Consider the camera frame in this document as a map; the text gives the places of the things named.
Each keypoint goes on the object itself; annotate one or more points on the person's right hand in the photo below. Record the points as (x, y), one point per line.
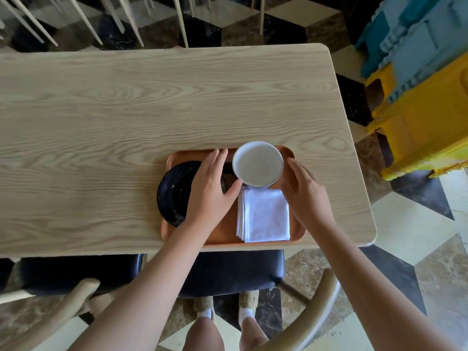
(307, 197)

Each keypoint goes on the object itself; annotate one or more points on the person's left hand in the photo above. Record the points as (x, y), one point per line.
(206, 193)

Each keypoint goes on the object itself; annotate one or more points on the person's left thumb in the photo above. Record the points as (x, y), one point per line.
(233, 190)

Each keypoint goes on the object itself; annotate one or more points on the person's right fingers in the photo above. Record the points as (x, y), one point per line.
(299, 171)

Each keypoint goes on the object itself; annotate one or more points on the person's left forearm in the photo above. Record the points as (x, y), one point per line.
(153, 285)

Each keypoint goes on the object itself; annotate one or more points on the person's right forearm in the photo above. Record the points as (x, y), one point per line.
(365, 288)

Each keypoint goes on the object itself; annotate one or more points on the white round bowl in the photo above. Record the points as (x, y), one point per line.
(257, 164)

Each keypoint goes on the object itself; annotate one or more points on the white folded napkin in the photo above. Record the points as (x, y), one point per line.
(263, 215)

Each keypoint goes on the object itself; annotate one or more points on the orange-brown serving tray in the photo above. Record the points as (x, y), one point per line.
(225, 234)

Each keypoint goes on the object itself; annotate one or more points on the black round plate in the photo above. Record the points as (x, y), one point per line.
(172, 193)

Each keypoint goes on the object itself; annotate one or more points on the black cushioned wooden chair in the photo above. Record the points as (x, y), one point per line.
(234, 270)
(73, 270)

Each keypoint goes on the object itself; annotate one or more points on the person's right beige shoe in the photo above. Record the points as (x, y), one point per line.
(248, 299)

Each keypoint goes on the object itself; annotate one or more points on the person's beige shoe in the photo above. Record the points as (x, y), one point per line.
(248, 299)
(204, 303)

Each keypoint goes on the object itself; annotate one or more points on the person's left beige shoe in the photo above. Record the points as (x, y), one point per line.
(204, 303)

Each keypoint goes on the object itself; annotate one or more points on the yellow plastic stool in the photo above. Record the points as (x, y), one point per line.
(420, 135)

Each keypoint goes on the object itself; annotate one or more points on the person's right leg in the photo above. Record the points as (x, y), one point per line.
(252, 334)

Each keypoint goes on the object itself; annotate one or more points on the person's leg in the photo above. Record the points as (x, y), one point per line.
(252, 334)
(203, 336)

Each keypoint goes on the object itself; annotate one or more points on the person's left leg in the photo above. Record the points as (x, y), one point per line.
(203, 336)

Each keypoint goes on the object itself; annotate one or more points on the teal plastic stool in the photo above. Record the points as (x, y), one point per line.
(376, 36)

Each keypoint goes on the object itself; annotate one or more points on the group of white chair legs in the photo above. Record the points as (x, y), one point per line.
(261, 14)

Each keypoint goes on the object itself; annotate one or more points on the light blue plastic stool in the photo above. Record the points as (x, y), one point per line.
(427, 40)

